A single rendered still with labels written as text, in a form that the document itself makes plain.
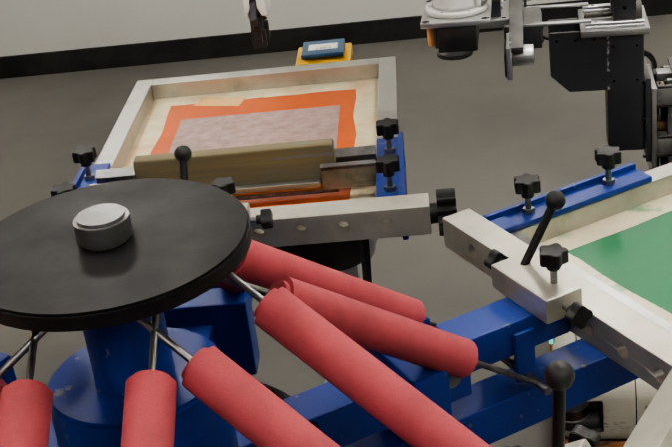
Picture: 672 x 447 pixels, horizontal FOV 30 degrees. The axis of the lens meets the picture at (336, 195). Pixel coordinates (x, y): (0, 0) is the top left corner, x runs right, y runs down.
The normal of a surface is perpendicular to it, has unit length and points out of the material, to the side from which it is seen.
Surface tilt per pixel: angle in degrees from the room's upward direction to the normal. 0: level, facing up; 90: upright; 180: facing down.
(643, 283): 0
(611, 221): 0
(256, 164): 90
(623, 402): 90
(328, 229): 90
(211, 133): 0
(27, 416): 40
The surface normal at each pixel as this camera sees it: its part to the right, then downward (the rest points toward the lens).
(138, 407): -0.27, -0.54
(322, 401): -0.11, -0.90
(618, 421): -0.13, 0.44
